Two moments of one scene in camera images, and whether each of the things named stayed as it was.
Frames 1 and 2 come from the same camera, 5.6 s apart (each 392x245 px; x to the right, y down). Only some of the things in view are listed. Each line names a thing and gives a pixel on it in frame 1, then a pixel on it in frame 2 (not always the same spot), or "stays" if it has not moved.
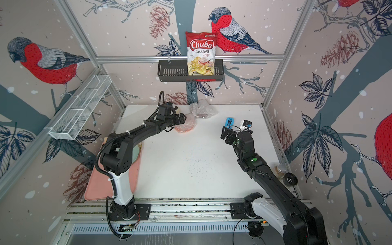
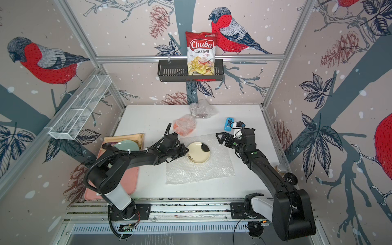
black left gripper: [177, 121] → [182, 147]
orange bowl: [189, 125] stays
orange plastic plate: [189, 124] stays
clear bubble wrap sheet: [202, 108] stays
